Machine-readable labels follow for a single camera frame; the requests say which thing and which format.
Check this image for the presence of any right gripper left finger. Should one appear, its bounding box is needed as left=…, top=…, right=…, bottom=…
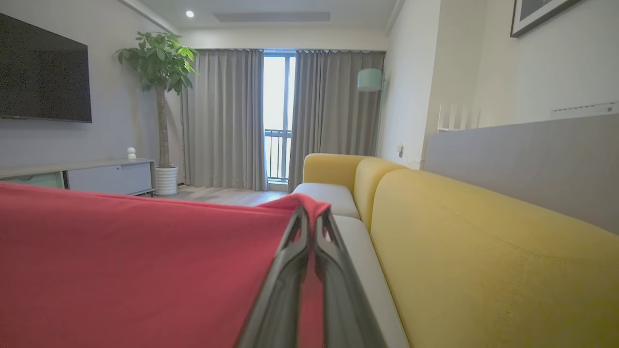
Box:
left=236, top=205, right=310, bottom=348

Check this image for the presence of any small yellow sofa backrest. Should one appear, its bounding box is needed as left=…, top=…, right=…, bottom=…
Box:
left=353, top=157, right=408, bottom=232

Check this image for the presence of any floor lamp with mint shade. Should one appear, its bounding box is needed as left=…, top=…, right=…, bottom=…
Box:
left=356, top=68, right=388, bottom=156

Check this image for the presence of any yellow sofa armrest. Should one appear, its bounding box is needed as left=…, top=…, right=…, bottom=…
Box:
left=303, top=153, right=371, bottom=194

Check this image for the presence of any grey curtain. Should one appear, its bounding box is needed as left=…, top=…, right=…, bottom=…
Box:
left=181, top=48, right=268, bottom=191
left=288, top=50, right=386, bottom=192

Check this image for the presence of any white slatted rack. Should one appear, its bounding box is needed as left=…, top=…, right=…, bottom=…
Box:
left=437, top=103, right=480, bottom=133

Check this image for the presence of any red and white shirt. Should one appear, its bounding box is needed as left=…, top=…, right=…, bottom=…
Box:
left=0, top=181, right=332, bottom=348

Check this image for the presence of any black wall television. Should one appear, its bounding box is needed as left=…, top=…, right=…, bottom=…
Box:
left=0, top=12, right=93, bottom=123

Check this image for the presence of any white ribbed plant pot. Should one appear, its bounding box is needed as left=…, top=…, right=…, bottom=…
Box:
left=155, top=166, right=179, bottom=196

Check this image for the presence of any large grey sofa seat cushion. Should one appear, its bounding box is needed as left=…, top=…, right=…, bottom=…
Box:
left=333, top=215, right=412, bottom=348

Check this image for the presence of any white rail on partition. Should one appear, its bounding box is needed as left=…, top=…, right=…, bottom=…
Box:
left=550, top=101, right=619, bottom=120

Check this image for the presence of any large yellow sofa backrest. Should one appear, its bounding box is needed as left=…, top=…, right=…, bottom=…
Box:
left=369, top=169, right=619, bottom=348

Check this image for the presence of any grey partition panel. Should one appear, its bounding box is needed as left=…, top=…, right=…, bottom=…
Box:
left=422, top=114, right=619, bottom=236

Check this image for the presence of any rectangular ceiling air vent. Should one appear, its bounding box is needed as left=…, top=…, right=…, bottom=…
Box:
left=212, top=11, right=331, bottom=23

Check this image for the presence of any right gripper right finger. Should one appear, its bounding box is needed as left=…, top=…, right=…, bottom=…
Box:
left=314, top=209, right=387, bottom=348

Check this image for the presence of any balcony window with railing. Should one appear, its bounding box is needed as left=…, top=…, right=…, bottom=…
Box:
left=263, top=51, right=297, bottom=184

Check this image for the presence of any green leafy indoor tree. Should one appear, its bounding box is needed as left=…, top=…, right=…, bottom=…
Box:
left=116, top=31, right=199, bottom=170

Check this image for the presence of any small grey sofa seat cushion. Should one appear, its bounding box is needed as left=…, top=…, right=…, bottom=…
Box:
left=292, top=183, right=361, bottom=219

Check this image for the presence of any dark framed wall picture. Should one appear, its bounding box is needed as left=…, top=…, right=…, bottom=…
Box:
left=510, top=0, right=583, bottom=38

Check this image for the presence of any grey and white television cabinet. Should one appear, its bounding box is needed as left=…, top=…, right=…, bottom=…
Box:
left=0, top=158, right=157, bottom=197

